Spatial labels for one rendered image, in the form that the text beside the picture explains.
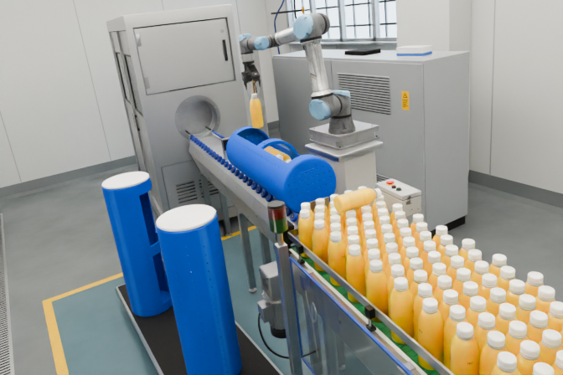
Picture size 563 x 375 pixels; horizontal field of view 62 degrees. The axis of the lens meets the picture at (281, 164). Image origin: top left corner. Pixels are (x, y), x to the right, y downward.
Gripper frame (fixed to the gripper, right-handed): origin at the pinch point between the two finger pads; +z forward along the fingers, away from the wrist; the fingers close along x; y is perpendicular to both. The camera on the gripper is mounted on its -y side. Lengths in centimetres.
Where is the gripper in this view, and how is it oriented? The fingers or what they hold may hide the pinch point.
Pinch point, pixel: (254, 95)
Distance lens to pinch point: 283.3
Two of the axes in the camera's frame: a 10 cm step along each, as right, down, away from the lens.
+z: 1.1, 9.4, 3.1
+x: -9.0, 2.3, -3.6
